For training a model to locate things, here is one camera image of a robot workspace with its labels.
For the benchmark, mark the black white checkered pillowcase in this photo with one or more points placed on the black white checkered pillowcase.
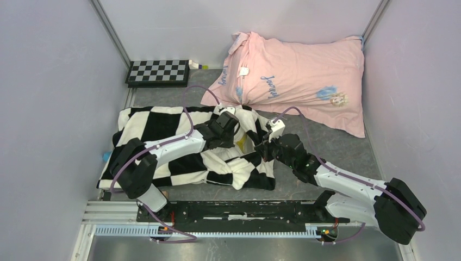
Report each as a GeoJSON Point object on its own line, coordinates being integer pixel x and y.
{"type": "Point", "coordinates": [184, 157]}

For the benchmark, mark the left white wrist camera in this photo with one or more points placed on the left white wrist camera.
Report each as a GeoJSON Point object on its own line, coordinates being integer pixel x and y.
{"type": "Point", "coordinates": [222, 109]}

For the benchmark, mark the small white bottle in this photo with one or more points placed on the small white bottle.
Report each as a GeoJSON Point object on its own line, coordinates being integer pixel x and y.
{"type": "Point", "coordinates": [196, 66]}

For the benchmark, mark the blue small object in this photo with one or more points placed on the blue small object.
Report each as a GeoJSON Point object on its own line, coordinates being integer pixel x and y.
{"type": "Point", "coordinates": [106, 156]}

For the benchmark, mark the pink pillow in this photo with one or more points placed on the pink pillow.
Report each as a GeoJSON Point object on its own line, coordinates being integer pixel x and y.
{"type": "Point", "coordinates": [322, 81]}

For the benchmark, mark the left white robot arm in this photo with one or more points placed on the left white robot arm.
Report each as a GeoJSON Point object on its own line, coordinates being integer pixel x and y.
{"type": "Point", "coordinates": [134, 166]}

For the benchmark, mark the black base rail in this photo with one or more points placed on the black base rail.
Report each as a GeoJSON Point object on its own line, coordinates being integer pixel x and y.
{"type": "Point", "coordinates": [245, 216]}

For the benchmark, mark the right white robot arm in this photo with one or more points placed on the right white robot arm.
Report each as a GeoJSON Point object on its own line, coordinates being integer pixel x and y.
{"type": "Point", "coordinates": [390, 206]}

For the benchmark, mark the white pillow yellow edge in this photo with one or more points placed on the white pillow yellow edge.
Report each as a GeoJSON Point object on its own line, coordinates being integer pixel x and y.
{"type": "Point", "coordinates": [242, 144]}

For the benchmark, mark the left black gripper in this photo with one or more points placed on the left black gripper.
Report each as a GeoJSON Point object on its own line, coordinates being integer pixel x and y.
{"type": "Point", "coordinates": [229, 142]}

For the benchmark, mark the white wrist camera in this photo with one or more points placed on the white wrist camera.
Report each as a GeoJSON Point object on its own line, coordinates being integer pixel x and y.
{"type": "Point", "coordinates": [222, 109]}
{"type": "Point", "coordinates": [275, 129]}

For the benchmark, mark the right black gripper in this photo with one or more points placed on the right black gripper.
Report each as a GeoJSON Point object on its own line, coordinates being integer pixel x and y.
{"type": "Point", "coordinates": [264, 148]}

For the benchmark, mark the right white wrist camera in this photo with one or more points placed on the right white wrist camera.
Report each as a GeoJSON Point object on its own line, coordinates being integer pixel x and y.
{"type": "Point", "coordinates": [275, 129]}

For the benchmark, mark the checkerboard calibration board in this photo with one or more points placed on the checkerboard calibration board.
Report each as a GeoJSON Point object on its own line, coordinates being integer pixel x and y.
{"type": "Point", "coordinates": [158, 74]}

